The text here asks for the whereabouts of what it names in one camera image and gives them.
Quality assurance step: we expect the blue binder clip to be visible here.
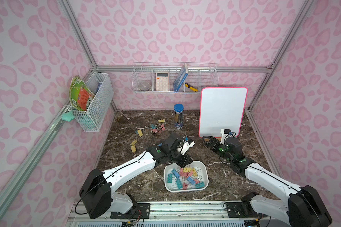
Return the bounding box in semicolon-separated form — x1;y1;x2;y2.
171;169;181;179
187;176;196;185

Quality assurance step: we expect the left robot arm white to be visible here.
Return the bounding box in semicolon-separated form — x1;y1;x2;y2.
79;133;195;219

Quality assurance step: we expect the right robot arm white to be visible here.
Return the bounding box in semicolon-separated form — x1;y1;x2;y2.
202;136;332;227

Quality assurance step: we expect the white storage tray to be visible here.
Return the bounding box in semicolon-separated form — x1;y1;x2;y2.
164;161;209;193

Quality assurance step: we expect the yellow binder clip bottom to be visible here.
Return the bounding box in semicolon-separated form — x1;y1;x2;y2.
131;145;136;153

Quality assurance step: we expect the yellow binder clip upright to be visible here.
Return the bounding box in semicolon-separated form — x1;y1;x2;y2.
137;130;143;137

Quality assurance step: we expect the pink framed whiteboard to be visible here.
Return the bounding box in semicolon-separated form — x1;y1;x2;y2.
199;87;248;138

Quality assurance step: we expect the blue lid pencil canister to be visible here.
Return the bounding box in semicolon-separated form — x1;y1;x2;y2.
174;104;184;129

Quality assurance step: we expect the yellow utility knife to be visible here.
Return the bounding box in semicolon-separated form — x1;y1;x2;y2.
185;83;199;92

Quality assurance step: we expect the blue book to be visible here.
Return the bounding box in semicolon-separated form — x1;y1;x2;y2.
173;63;188;92

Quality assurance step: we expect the white calculator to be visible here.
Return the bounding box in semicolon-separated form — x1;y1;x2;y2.
155;72;170;91

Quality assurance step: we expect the green red snack bag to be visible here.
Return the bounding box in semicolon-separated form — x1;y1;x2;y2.
69;75;95;111

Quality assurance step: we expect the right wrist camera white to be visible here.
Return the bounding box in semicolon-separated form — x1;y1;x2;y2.
221;129;233;145

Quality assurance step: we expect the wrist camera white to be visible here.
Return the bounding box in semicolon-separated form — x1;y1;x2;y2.
221;129;233;145
179;137;195;155

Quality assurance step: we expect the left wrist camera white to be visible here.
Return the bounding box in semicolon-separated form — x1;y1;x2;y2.
179;137;195;155

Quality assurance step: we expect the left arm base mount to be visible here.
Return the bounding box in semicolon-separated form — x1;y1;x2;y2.
110;203;151;219

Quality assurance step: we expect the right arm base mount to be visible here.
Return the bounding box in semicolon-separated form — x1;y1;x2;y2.
223;201;268;219

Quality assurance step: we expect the wire shelf on back wall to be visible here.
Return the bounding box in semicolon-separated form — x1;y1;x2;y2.
132;62;219;93

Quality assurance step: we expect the white mesh wall basket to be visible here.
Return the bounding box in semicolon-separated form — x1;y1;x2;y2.
73;72;114;132

